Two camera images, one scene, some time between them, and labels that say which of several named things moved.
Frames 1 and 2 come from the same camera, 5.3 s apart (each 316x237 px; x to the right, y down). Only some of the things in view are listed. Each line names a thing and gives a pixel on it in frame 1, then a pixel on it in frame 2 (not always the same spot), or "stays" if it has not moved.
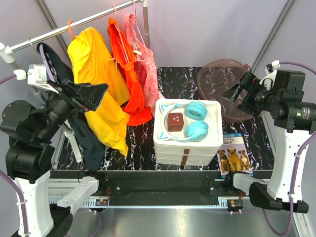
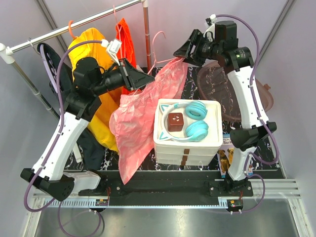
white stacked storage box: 188,153 stays
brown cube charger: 175,121 stays
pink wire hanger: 136,22 to 155,60
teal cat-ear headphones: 196,131 stays
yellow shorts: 95,61 stays
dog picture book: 233,156 stays
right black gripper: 250,82 to 196,39
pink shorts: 144,64 to 132,117
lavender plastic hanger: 47,65 stays
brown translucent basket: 214,77 stays
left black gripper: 83,95 to 133,78
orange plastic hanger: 69,21 stays
